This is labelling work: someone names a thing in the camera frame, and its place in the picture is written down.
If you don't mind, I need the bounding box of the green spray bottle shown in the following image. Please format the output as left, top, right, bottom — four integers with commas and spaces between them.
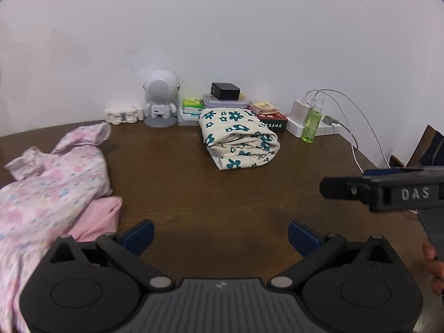
301, 96, 327, 143

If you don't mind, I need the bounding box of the white plastic ornament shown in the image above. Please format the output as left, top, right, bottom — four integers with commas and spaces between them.
104, 105, 144, 125

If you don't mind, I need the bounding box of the person's right hand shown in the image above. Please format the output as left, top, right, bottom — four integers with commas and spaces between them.
421, 239, 444, 297

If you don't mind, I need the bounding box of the white robot speaker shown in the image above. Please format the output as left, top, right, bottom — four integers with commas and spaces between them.
142, 70, 181, 127

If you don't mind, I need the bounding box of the white power strip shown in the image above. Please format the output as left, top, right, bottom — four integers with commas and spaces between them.
285, 116, 342, 137

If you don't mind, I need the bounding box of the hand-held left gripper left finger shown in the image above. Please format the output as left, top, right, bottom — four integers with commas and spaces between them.
48, 220, 174, 289

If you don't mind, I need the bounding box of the beige snack packet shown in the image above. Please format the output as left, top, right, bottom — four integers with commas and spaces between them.
249, 101, 279, 114

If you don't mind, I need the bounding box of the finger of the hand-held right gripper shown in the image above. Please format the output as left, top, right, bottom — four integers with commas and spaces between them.
320, 177, 385, 202
362, 166, 444, 180

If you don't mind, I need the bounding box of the grey charging cable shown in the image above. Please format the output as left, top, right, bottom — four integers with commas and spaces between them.
305, 89, 391, 168

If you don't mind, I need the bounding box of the pink floral garment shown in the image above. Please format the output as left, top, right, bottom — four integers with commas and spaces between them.
0, 122, 114, 333

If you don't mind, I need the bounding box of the wooden chair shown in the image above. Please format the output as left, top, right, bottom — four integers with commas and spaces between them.
406, 125, 444, 168

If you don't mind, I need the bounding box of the red black box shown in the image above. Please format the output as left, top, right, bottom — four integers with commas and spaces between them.
247, 106, 289, 132

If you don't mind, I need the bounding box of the black small box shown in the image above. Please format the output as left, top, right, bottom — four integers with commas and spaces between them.
211, 82, 241, 100

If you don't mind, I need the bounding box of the white green medicine box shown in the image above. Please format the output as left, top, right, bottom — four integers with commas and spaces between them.
178, 107, 203, 126

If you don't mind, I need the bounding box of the grey tin box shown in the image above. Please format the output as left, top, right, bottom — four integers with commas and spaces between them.
202, 94, 248, 110

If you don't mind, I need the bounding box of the plain pink garment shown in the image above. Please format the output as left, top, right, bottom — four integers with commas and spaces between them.
67, 196, 123, 243

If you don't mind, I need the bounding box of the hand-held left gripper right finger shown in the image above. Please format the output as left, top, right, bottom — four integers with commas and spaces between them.
271, 220, 397, 289

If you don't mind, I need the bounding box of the cream green-flowered garment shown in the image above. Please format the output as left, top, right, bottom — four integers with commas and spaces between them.
198, 107, 280, 171

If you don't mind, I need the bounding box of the dark cloth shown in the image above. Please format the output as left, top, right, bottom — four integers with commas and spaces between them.
420, 139, 444, 167

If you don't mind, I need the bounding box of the white charger block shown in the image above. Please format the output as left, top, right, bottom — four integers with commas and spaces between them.
289, 99, 314, 123

